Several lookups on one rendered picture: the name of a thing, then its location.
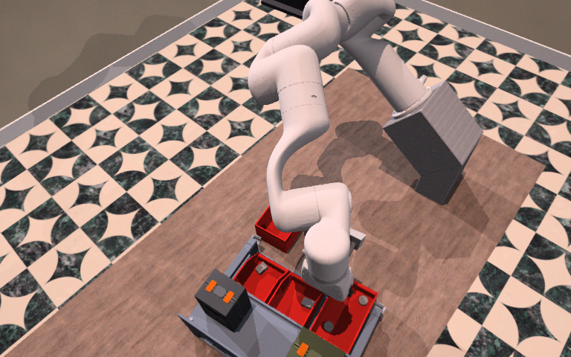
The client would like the dark grey disc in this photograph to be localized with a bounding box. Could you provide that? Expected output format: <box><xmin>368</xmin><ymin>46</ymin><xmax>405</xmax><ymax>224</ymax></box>
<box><xmin>324</xmin><ymin>321</ymin><xmax>334</xmax><ymax>332</ymax></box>

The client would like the grey metal disc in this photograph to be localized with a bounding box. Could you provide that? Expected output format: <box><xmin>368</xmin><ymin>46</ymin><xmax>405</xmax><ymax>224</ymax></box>
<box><xmin>358</xmin><ymin>295</ymin><xmax>368</xmax><ymax>306</ymax></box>

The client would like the red bin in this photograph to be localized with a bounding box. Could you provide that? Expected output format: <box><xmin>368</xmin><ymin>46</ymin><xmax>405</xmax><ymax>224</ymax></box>
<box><xmin>310</xmin><ymin>280</ymin><xmax>378</xmax><ymax>354</ymax></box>
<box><xmin>268</xmin><ymin>272</ymin><xmax>325</xmax><ymax>328</ymax></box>
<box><xmin>255</xmin><ymin>205</ymin><xmax>301</xmax><ymax>253</ymax></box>
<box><xmin>233</xmin><ymin>252</ymin><xmax>290</xmax><ymax>304</ymax></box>

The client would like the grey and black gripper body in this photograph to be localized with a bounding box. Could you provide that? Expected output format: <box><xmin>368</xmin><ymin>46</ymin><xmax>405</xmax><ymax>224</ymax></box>
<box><xmin>301</xmin><ymin>258</ymin><xmax>354</xmax><ymax>302</ymax></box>

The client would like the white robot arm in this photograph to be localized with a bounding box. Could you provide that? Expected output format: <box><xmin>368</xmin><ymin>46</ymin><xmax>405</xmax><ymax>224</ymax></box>
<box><xmin>248</xmin><ymin>0</ymin><xmax>433</xmax><ymax>285</ymax></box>

